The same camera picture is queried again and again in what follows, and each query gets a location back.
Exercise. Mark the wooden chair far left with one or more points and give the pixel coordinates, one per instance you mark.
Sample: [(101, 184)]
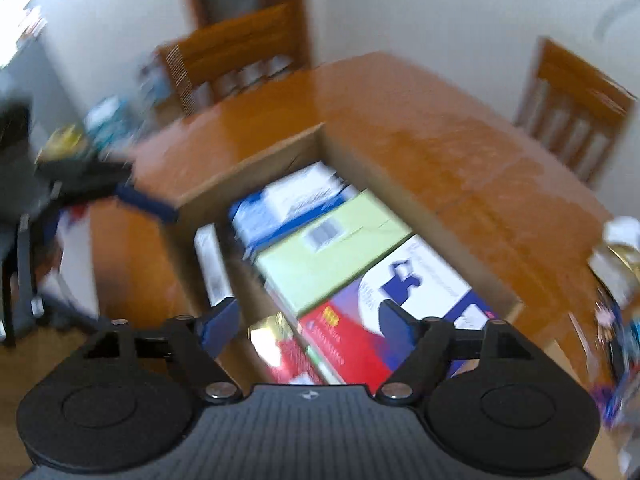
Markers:
[(575, 111)]

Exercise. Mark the wooden chair near left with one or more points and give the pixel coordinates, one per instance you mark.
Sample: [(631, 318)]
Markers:
[(268, 39)]

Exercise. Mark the open cardboard box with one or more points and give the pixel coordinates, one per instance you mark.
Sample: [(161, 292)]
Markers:
[(211, 202)]

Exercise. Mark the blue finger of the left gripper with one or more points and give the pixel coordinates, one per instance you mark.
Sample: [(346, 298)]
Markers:
[(134, 198)]

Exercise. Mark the pile of pens and clutter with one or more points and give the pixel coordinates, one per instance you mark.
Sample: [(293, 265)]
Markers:
[(619, 339)]

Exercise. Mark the wooden chair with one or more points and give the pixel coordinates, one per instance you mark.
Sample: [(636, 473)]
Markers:
[(575, 111), (268, 39)]

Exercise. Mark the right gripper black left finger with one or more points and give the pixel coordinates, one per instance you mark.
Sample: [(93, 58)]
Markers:
[(219, 326)]

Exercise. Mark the red blue white medicine box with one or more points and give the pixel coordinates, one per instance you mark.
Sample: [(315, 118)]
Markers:
[(368, 328)]

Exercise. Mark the red gold box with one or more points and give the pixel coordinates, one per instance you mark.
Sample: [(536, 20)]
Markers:
[(275, 344)]

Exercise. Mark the white tube in carton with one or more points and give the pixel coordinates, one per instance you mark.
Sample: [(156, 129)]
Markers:
[(211, 261)]

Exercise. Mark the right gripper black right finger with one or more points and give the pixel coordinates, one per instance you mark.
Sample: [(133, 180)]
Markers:
[(400, 329)]

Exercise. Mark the green tea box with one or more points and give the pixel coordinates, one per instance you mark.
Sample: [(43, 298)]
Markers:
[(313, 263)]

